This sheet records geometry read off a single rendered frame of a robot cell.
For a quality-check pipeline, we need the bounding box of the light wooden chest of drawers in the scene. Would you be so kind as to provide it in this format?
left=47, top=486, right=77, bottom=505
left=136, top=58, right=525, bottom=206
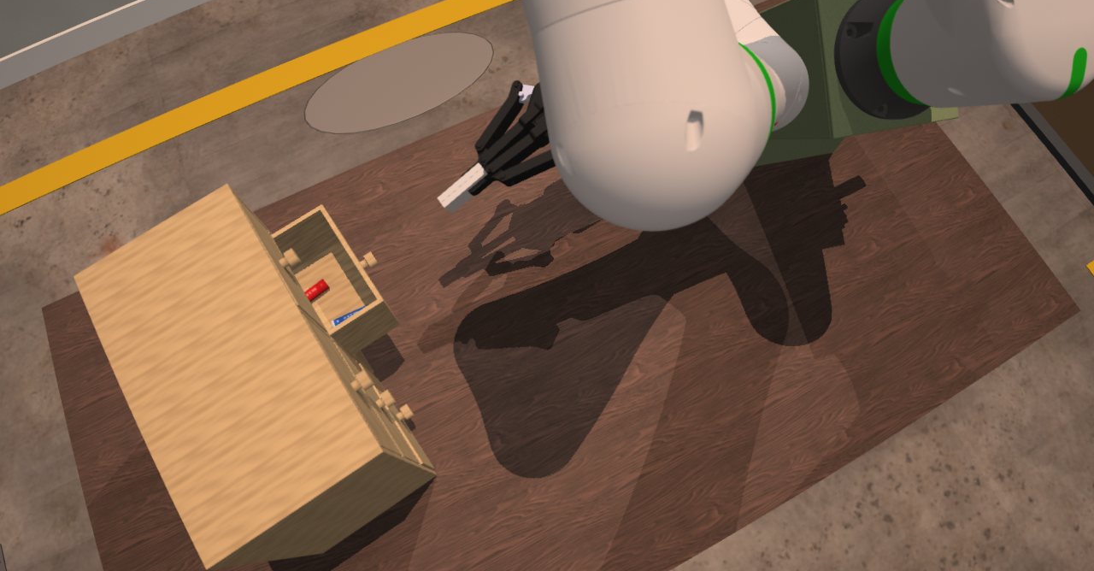
left=74, top=184, right=437, bottom=569

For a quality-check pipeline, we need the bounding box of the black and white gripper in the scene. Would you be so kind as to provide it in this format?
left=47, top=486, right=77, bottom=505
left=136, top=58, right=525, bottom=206
left=438, top=80, right=556, bottom=213

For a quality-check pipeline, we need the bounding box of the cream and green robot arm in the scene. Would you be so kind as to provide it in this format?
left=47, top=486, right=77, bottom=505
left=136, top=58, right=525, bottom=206
left=522, top=0, right=1094, bottom=232

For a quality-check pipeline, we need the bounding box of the red aa battery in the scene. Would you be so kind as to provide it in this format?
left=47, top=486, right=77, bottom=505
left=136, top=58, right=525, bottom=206
left=305, top=280, right=329, bottom=302

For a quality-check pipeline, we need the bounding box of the blue aa battery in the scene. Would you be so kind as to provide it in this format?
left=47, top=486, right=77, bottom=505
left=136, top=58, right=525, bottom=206
left=331, top=306, right=366, bottom=328

